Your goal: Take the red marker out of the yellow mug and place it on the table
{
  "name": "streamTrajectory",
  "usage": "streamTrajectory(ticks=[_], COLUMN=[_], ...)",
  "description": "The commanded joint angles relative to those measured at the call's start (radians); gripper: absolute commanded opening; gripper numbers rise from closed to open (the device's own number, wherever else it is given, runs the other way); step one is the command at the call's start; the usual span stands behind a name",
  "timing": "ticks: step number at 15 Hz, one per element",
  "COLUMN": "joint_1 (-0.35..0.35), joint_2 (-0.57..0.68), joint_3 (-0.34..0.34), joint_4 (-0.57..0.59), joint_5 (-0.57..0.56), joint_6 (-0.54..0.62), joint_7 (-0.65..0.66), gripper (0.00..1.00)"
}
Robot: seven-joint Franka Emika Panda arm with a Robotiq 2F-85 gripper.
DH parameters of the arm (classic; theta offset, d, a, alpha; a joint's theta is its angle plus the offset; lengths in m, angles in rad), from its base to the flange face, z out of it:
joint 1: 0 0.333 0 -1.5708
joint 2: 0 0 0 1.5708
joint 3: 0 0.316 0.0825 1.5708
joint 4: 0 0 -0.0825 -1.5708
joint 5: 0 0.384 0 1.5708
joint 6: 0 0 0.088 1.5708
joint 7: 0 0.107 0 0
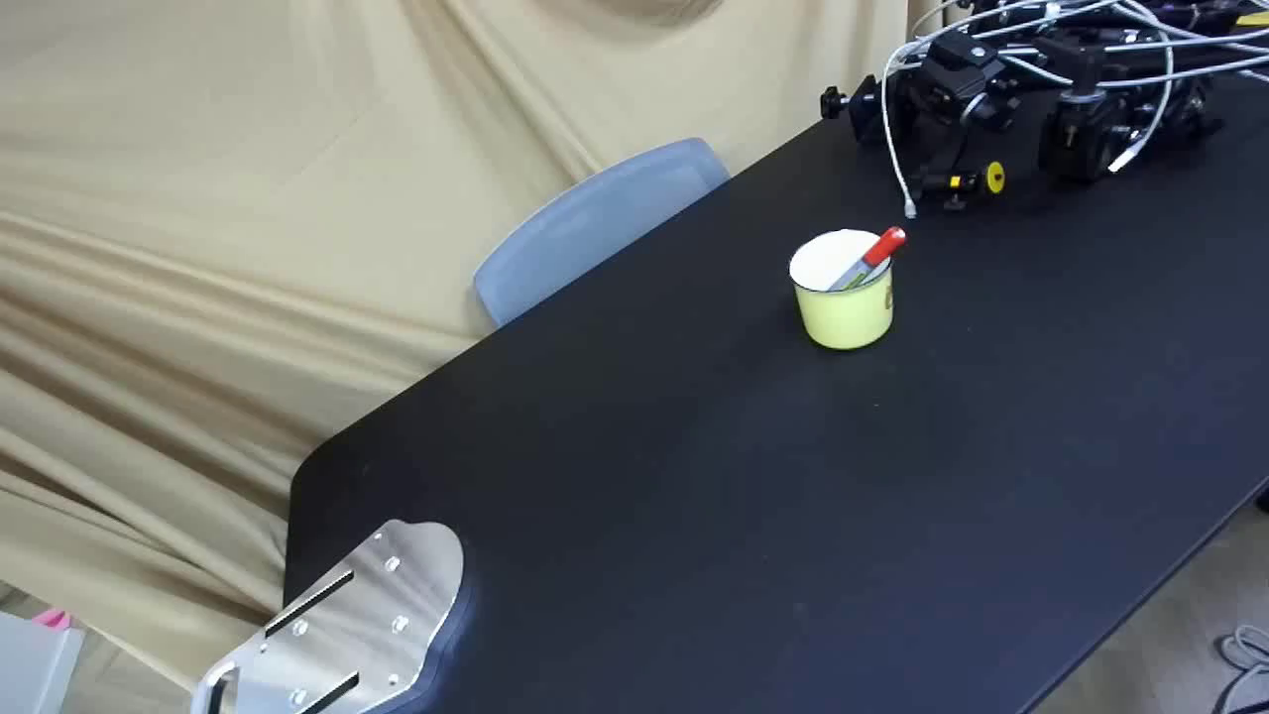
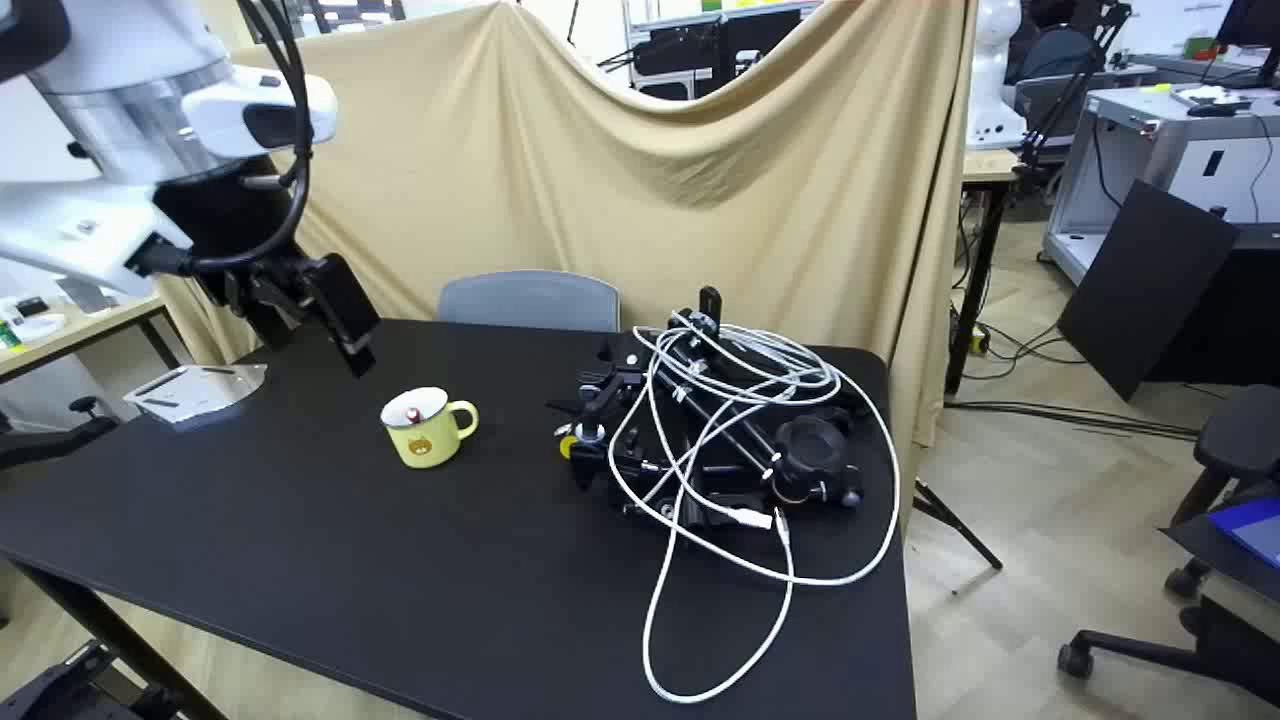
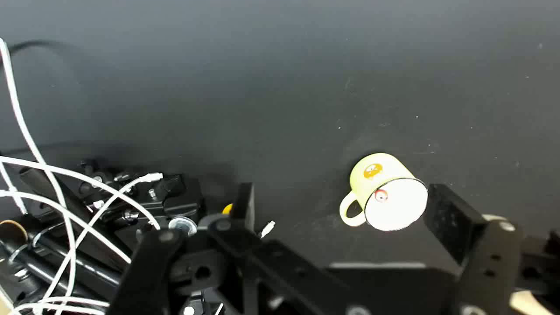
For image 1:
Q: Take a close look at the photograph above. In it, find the blue-grey chair back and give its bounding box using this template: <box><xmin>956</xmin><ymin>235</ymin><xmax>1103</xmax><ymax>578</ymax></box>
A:
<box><xmin>473</xmin><ymin>137</ymin><xmax>734</xmax><ymax>335</ymax></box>

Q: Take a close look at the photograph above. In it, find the black tripod equipment pile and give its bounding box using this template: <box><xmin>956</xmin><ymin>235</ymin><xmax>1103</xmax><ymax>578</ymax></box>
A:
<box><xmin>816</xmin><ymin>0</ymin><xmax>1269</xmax><ymax>217</ymax></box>

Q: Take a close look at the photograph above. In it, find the yellow mug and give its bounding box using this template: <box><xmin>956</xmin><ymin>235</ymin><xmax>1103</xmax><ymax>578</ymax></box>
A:
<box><xmin>785</xmin><ymin>227</ymin><xmax>900</xmax><ymax>356</ymax></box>

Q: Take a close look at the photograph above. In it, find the silver metal plate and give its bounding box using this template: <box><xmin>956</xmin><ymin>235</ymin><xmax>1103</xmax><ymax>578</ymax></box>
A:
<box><xmin>191</xmin><ymin>516</ymin><xmax>469</xmax><ymax>714</ymax></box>

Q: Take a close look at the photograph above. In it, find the beige cloth backdrop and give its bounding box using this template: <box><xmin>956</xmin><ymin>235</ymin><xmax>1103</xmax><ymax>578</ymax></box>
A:
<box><xmin>0</xmin><ymin>0</ymin><xmax>918</xmax><ymax>695</ymax></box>

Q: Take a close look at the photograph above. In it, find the white box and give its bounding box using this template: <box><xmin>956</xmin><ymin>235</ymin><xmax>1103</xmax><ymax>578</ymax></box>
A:
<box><xmin>0</xmin><ymin>609</ymin><xmax>88</xmax><ymax>714</ymax></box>

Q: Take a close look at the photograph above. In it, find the white cable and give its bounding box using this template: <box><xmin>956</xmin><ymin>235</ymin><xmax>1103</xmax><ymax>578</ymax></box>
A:
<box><xmin>876</xmin><ymin>0</ymin><xmax>1269</xmax><ymax>223</ymax></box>

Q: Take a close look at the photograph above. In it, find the grey floor object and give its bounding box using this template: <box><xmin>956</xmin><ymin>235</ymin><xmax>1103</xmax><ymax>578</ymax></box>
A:
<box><xmin>1214</xmin><ymin>622</ymin><xmax>1269</xmax><ymax>714</ymax></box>

